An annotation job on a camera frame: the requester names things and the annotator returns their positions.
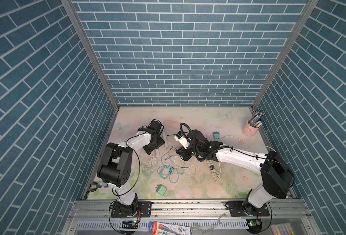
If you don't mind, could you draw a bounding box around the teal coiled charging cable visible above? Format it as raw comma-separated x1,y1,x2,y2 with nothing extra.
157,152,187,184

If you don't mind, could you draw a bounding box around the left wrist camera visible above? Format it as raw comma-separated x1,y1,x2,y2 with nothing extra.
147,119,164,135

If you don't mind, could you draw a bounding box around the clear plastic bag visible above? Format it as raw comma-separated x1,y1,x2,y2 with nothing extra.
192,213,225,234

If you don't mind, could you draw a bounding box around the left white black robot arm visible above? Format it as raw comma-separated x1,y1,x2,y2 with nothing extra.
96,124,165,209

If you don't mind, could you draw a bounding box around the coloured marker set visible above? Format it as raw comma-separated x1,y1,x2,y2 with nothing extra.
271,223,296,235

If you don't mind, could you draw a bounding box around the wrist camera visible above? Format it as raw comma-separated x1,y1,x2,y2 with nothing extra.
174,131,190,149
147,119,164,135

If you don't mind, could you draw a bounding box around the white power strip cord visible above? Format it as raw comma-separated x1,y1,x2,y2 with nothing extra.
218,135,279,153

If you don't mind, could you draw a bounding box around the red blue package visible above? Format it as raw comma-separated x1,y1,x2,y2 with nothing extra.
148,221,192,235

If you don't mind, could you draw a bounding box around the green plug adapter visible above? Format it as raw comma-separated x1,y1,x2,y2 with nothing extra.
156,185,167,196

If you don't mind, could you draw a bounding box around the pink pen holder cup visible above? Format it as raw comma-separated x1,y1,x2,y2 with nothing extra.
242,117,262,138

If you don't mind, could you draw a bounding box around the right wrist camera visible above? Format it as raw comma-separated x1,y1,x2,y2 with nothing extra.
174,131,190,149

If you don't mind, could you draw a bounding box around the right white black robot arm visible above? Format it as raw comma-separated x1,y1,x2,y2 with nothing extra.
174,130,294,215

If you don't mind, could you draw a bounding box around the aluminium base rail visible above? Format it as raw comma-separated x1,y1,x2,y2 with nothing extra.
62,198,320,235

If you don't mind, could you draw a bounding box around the teal small plug adapter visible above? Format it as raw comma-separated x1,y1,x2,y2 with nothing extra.
213,132,221,140

